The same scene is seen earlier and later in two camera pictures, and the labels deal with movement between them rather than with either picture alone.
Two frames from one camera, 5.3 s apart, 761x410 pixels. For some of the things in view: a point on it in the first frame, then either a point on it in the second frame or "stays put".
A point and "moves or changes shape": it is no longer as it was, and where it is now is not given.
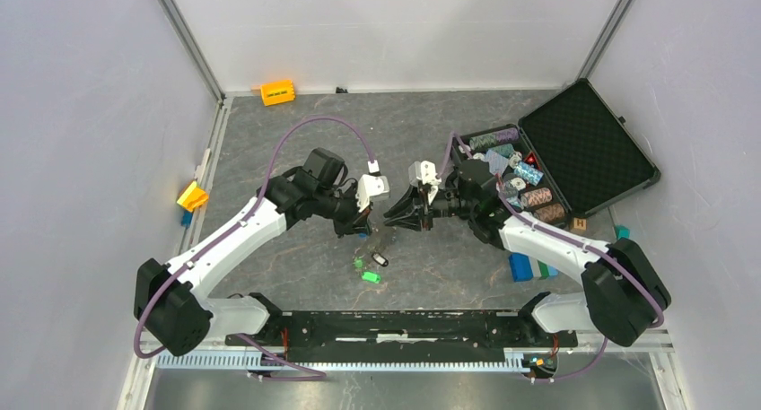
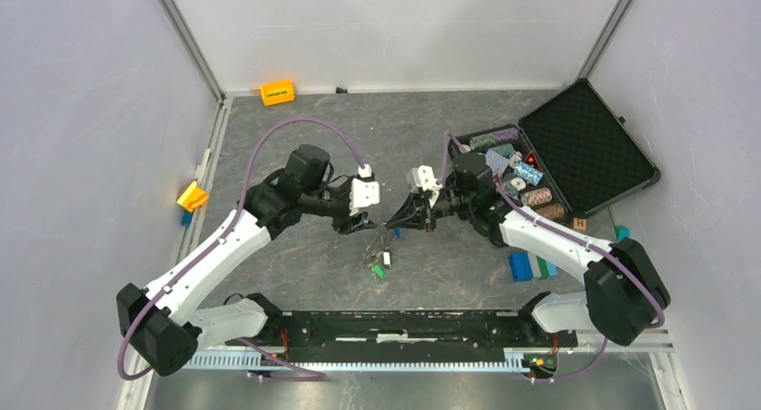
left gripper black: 356,222 stays put
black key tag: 380,259 moves or changes shape
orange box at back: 277,92 stays put
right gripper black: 406,213 stays put
